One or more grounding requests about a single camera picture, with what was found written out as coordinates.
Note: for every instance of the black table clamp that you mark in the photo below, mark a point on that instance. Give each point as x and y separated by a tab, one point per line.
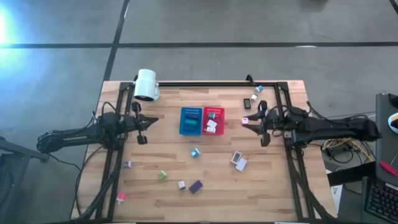
249	79

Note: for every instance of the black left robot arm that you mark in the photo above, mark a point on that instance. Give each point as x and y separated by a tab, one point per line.
77	137

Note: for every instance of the white cylindrical lamp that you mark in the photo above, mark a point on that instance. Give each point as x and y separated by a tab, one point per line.
146	84

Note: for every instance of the dark grey stand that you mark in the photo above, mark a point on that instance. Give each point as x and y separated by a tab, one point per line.
15	149

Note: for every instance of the white rectangular plastic box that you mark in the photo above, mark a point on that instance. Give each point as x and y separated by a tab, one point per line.
236	157
242	165

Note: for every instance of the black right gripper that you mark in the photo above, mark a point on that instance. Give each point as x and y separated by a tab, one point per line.
270	123

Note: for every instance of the black aluminium table frame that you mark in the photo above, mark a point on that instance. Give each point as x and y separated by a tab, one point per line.
202	84

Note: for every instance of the dark navy rectangular box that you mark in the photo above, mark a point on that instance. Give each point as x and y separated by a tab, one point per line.
195	186

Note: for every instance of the green white USB wall charger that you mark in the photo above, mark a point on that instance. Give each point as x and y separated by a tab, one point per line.
162	175

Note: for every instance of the teal white USB wall charger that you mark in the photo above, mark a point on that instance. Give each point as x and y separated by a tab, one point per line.
195	152

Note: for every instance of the black computer keyboard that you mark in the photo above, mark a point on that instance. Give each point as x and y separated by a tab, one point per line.
382	199

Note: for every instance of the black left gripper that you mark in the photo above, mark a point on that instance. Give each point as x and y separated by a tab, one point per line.
136	123

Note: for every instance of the pink white USB wall charger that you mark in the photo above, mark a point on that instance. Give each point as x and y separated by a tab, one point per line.
121	197
245	120

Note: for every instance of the white yellow desk object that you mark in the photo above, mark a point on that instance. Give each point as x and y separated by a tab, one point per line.
394	123

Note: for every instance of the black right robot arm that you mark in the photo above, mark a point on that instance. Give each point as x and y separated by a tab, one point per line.
335	127

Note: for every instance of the purple white USB wall charger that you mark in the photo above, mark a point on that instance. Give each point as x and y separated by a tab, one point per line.
127	164

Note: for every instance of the blue plastic slotted basket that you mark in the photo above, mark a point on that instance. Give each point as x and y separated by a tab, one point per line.
181	124

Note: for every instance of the small black rectangular box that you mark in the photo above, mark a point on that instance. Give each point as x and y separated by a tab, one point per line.
247	103

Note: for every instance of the red plastic slotted basket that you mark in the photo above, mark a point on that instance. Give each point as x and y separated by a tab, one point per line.
220	118

